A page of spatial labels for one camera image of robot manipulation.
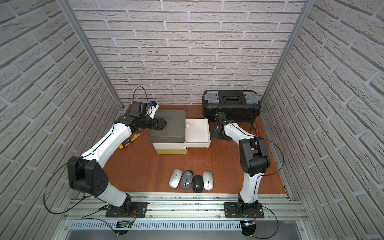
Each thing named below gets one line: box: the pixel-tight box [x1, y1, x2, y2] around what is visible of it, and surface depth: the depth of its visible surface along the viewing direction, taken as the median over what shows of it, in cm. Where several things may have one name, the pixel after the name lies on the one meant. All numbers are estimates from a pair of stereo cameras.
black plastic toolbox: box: [202, 90, 261, 122], surface depth 103 cm
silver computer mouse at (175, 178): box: [168, 168, 183, 189], surface depth 85 cm
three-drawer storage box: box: [149, 110, 211, 155], surface depth 89 cm
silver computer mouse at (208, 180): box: [203, 170, 214, 191], surface depth 84 cm
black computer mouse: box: [192, 174, 204, 193], surface depth 83 cm
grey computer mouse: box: [181, 170, 193, 190], surface depth 83 cm
